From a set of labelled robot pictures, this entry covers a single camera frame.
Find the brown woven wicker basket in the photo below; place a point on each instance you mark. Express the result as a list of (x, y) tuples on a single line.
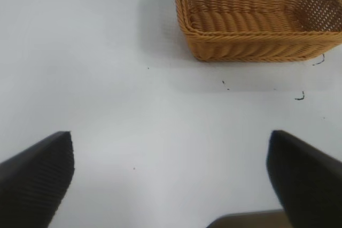
[(253, 41)]

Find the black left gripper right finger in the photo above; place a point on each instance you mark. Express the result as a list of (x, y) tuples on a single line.
[(307, 185)]

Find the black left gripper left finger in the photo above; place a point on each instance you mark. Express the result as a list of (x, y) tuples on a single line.
[(34, 180)]

